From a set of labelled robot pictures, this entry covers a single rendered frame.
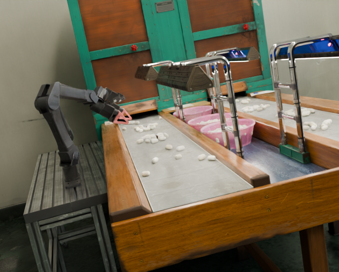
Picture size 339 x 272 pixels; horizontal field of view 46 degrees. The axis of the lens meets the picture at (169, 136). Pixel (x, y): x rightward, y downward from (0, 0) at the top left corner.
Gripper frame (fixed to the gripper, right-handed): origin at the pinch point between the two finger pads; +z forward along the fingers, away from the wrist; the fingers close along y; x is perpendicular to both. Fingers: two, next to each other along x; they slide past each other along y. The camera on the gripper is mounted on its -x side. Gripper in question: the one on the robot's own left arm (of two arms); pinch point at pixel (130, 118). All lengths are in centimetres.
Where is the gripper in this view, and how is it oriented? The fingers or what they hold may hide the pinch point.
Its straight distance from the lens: 248.7
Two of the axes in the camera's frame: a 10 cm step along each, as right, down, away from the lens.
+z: 8.6, 4.5, 2.4
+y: -1.8, -1.7, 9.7
